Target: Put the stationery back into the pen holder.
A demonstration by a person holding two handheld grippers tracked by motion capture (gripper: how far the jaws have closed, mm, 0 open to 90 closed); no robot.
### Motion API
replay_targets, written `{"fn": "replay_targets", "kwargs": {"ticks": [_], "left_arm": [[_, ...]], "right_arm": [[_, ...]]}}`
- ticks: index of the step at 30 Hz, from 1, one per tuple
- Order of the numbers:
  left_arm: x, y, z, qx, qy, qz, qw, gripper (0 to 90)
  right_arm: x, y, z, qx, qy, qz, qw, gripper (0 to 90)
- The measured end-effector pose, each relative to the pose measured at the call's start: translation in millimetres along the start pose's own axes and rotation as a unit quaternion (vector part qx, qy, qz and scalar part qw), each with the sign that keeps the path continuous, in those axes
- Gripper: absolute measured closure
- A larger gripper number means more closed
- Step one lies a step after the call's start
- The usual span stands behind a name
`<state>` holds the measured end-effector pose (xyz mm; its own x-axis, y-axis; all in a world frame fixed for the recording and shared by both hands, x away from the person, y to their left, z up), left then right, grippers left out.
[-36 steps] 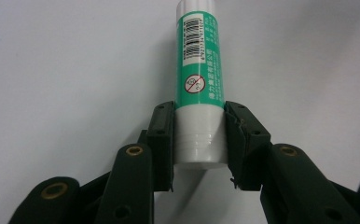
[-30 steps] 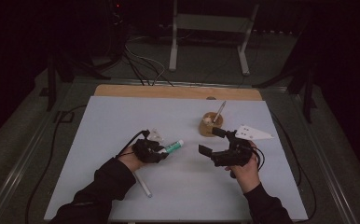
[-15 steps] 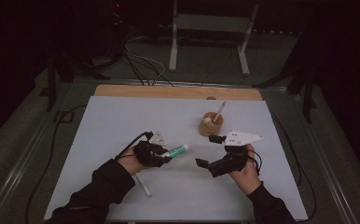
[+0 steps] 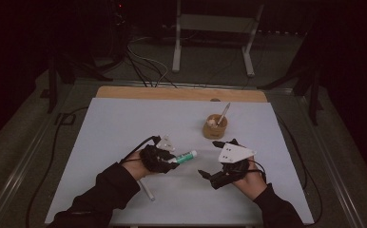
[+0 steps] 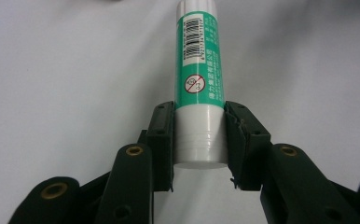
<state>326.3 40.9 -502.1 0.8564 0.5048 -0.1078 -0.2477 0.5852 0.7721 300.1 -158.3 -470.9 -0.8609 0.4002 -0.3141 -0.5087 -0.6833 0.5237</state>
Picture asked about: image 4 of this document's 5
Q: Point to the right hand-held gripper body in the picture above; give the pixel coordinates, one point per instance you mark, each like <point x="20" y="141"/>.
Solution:
<point x="232" y="171"/>

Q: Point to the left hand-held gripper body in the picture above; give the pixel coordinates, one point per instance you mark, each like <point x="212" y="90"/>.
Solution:
<point x="154" y="161"/>

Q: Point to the round wooden pen holder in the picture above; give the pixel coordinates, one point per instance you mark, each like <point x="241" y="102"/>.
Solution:
<point x="215" y="131"/>

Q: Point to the white green glue stick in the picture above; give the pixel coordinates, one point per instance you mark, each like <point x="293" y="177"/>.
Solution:
<point x="186" y="156"/>

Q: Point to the white pen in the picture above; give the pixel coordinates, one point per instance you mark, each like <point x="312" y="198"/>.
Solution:
<point x="148" y="191"/>

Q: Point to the person's left hand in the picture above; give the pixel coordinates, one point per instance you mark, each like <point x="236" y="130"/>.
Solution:
<point x="135" y="167"/>

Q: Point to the person's right hand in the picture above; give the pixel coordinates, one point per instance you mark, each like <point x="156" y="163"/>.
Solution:
<point x="251" y="186"/>

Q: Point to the small pale figure ornament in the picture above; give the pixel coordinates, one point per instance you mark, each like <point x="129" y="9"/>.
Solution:
<point x="211" y="122"/>

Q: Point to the white table mat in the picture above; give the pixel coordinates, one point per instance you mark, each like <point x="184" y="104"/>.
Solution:
<point x="184" y="196"/>

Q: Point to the grey metal stand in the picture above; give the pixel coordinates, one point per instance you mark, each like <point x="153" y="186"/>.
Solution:
<point x="215" y="22"/>

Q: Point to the dark equipment with red light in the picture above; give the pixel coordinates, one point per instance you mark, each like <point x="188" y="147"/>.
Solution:
<point x="119" y="28"/>

